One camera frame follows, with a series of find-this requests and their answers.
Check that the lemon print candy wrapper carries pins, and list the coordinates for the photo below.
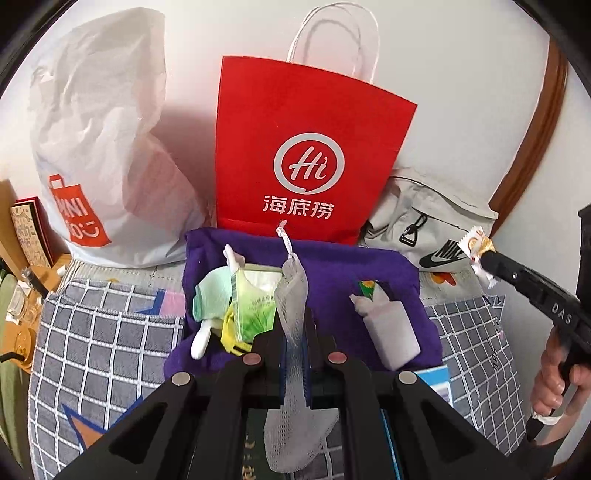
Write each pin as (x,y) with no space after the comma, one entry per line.
(475,242)

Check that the yellow zip pouch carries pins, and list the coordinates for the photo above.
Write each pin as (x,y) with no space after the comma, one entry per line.
(228,330)

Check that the person's right forearm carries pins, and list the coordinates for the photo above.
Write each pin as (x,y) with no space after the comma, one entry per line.
(549,447)

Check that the dark green tin box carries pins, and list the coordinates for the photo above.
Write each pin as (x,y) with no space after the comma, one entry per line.
(254,447)

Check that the grey checkered blanket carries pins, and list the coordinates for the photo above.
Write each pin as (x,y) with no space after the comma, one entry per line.
(115,332)

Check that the wooden nightstand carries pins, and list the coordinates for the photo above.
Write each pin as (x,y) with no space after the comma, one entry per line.
(46,277)

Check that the white plastic shopping bag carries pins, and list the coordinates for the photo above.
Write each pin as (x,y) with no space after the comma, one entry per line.
(101,115)

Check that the white mesh bag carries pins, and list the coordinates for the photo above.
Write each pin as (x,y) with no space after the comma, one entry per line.
(291,286)

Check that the person's right hand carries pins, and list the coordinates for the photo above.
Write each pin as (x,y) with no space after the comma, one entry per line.
(549,392)

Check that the green bed sheet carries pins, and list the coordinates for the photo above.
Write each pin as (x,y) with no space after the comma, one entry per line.
(11,406)

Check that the light green tissue packet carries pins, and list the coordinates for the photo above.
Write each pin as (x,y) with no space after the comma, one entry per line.
(251,304)

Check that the purple towel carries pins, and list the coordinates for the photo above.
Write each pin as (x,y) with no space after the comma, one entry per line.
(332,267)

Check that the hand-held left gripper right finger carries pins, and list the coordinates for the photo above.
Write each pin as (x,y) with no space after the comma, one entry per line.
(392,424)

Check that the brown wooden door frame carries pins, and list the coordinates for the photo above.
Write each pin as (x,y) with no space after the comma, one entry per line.
(540,138)

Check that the red paper bag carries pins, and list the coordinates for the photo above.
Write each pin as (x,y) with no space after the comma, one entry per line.
(314,115)

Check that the blue tissue pack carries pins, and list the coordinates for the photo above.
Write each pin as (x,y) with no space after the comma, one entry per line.
(434,381)

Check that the grey waist bag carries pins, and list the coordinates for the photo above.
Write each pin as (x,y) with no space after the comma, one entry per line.
(429,203)

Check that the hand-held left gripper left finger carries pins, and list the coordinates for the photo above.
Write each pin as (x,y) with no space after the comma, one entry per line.
(207,415)

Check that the clear plastic pouch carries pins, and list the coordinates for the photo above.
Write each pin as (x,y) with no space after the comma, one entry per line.
(392,337)

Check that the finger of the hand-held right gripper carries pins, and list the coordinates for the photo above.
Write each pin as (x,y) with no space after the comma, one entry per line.
(517,274)

